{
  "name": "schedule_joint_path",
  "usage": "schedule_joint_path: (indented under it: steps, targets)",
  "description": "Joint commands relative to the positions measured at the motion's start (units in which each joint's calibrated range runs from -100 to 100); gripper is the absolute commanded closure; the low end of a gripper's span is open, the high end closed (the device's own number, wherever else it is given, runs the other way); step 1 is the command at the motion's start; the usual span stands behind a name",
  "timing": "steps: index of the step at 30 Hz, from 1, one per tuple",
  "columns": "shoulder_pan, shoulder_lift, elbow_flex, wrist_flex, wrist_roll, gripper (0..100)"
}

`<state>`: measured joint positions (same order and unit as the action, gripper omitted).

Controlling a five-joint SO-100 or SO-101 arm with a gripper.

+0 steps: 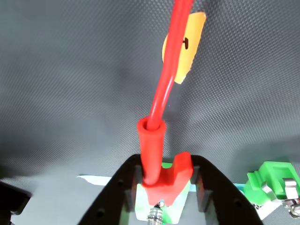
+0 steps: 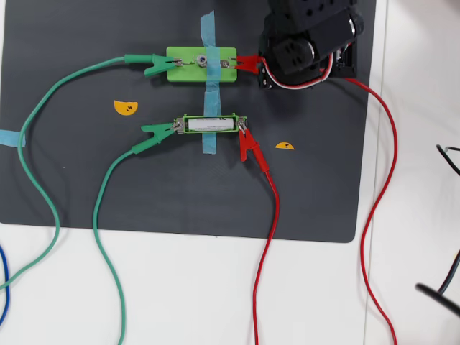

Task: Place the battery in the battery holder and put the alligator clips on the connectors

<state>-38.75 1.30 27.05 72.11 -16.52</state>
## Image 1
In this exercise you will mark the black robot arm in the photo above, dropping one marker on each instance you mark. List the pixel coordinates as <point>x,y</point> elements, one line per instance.
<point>14,199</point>

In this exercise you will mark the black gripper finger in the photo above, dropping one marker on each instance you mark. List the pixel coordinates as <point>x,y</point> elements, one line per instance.
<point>114,199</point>
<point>225,201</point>

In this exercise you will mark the orange half-round sticker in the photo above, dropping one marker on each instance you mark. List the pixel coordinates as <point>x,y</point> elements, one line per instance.
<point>192,47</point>

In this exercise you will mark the green battery holder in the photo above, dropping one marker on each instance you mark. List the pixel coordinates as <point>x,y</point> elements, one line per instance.
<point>269,173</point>

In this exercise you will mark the blue masking tape strip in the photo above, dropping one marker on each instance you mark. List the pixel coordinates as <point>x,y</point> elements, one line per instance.
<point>239,187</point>
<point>93,179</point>

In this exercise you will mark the dark grey work mat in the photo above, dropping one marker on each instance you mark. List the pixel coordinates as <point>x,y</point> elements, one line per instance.
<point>70,70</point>

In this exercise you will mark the green bulb holder board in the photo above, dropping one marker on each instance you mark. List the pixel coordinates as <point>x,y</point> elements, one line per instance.
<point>140,206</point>

